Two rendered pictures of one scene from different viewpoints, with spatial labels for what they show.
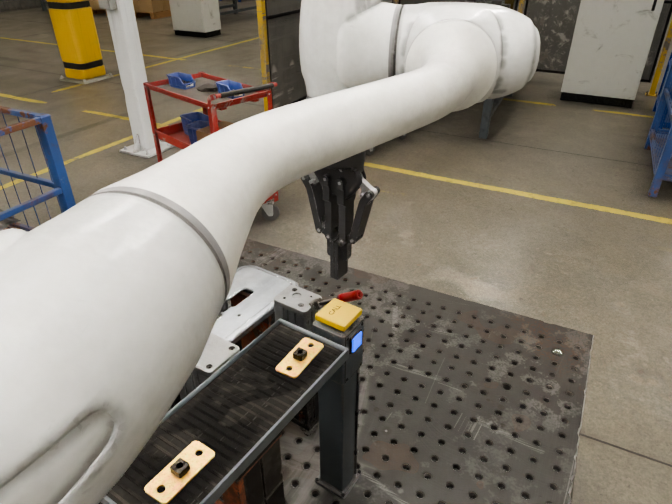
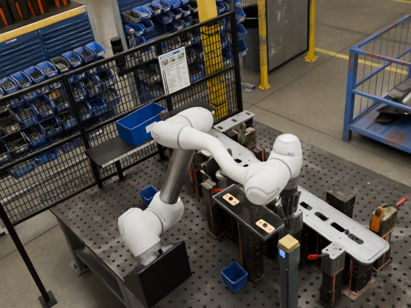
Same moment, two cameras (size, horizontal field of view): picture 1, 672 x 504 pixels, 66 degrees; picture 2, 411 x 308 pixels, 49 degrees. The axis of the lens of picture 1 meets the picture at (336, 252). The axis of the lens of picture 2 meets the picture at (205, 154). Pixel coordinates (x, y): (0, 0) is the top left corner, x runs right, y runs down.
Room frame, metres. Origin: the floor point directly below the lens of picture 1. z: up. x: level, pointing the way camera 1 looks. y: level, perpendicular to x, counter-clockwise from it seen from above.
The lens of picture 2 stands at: (0.99, -1.30, 2.60)
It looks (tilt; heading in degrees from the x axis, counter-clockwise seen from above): 36 degrees down; 115
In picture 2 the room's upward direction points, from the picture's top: 8 degrees counter-clockwise
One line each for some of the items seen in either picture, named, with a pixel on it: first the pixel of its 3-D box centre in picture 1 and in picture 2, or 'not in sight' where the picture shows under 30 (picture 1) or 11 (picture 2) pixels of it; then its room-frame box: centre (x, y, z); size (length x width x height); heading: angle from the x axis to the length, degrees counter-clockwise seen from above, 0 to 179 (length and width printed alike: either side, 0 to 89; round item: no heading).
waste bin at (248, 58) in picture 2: not in sight; (257, 38); (-0.51, 3.97, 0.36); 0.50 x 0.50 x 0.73
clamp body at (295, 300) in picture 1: (301, 360); (331, 277); (0.89, 0.08, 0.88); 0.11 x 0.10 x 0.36; 56
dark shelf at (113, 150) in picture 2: not in sight; (153, 131); (-0.37, 0.88, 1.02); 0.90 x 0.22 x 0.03; 56
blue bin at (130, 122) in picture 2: not in sight; (144, 123); (-0.40, 0.83, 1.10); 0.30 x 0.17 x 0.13; 64
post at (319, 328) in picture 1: (338, 408); (288, 277); (0.71, -0.01, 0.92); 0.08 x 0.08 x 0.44; 56
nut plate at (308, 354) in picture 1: (300, 354); (265, 225); (0.60, 0.06, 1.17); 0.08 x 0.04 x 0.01; 150
